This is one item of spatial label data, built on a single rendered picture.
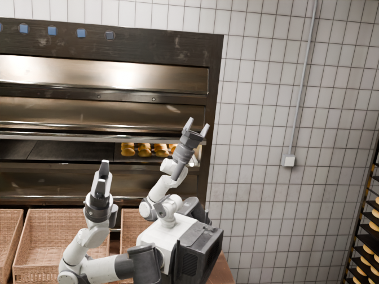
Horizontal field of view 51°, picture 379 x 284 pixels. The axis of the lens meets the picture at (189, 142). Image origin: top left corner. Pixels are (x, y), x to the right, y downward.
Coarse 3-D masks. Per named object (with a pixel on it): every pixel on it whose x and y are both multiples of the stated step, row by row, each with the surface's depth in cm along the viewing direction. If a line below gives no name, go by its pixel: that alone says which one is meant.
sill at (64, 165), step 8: (0, 160) 261; (8, 160) 262; (16, 160) 263; (24, 160) 264; (32, 160) 266; (40, 160) 267; (48, 160) 268; (56, 160) 269; (64, 168) 266; (72, 168) 267; (80, 168) 268; (88, 168) 269; (96, 168) 270; (112, 168) 272; (120, 168) 272; (128, 168) 273; (136, 168) 274; (144, 168) 275; (152, 168) 276; (192, 168) 281
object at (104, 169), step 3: (102, 162) 123; (105, 162) 123; (108, 162) 123; (102, 165) 124; (105, 165) 124; (108, 165) 124; (102, 168) 125; (105, 168) 125; (108, 168) 125; (99, 171) 126; (102, 171) 126; (105, 171) 126; (108, 171) 126; (102, 174) 126; (105, 174) 127; (108, 174) 127
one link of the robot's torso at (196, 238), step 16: (160, 224) 160; (176, 224) 161; (192, 224) 162; (144, 240) 151; (160, 240) 150; (176, 240) 150; (192, 240) 151; (208, 240) 153; (160, 256) 147; (176, 256) 145; (192, 256) 147; (208, 256) 149; (176, 272) 147; (192, 272) 148; (208, 272) 159
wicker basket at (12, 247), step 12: (12, 216) 266; (0, 228) 266; (12, 228) 267; (0, 240) 266; (12, 240) 245; (0, 252) 263; (12, 252) 246; (0, 264) 251; (12, 264) 248; (0, 276) 230
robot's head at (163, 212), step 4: (164, 196) 160; (168, 196) 157; (160, 200) 157; (164, 200) 154; (156, 204) 152; (160, 204) 151; (156, 208) 153; (160, 208) 152; (164, 208) 152; (168, 208) 152; (156, 212) 155; (160, 212) 153; (164, 212) 152; (168, 212) 152; (160, 216) 153; (164, 216) 152; (168, 216) 153
